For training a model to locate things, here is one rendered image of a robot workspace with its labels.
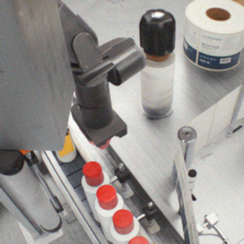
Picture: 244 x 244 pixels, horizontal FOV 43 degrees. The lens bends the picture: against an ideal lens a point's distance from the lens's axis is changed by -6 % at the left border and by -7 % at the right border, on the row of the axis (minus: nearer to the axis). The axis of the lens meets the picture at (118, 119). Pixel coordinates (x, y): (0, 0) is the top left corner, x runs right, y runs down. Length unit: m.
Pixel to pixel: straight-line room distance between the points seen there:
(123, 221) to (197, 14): 0.68
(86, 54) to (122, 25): 0.81
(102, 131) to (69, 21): 0.20
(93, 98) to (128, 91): 0.43
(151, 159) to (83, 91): 0.35
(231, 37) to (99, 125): 0.52
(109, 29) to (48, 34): 0.98
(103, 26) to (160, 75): 0.57
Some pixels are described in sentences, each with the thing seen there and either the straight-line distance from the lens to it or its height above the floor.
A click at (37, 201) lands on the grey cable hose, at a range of 0.42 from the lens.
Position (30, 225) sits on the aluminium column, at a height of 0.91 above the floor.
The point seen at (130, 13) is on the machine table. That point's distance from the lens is 1.34.
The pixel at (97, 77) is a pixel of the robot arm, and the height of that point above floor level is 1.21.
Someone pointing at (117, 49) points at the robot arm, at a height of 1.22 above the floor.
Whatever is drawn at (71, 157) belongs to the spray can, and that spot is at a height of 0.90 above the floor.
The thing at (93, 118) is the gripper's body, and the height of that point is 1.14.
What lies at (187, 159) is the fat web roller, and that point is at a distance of 0.65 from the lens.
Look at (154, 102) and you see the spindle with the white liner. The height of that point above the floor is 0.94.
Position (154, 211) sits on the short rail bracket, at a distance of 0.69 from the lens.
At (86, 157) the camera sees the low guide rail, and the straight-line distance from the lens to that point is 0.76.
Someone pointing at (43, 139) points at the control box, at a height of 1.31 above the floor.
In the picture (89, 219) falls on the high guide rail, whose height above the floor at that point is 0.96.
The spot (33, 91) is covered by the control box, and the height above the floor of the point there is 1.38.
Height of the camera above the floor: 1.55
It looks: 51 degrees down
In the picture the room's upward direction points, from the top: 6 degrees counter-clockwise
